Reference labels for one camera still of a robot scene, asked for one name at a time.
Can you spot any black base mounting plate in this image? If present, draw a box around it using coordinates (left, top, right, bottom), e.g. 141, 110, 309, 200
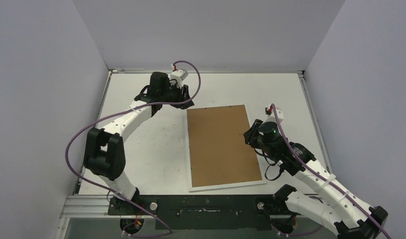
108, 194, 306, 231

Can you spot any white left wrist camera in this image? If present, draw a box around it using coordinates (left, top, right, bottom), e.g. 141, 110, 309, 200
169, 69, 188, 89

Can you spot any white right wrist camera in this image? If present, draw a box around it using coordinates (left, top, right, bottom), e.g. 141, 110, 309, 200
264, 105, 284, 123

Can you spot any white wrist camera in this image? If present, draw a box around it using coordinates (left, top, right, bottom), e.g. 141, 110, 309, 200
264, 105, 284, 123
169, 69, 188, 89

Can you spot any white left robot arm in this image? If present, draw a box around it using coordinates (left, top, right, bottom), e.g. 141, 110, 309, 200
84, 69, 194, 215

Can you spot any white picture frame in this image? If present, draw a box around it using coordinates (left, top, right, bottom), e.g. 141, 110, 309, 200
185, 104, 268, 193

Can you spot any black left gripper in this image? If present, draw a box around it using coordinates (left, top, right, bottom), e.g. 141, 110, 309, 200
160, 82, 193, 110

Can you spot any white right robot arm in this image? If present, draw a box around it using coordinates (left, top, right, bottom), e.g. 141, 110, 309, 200
244, 119, 390, 239

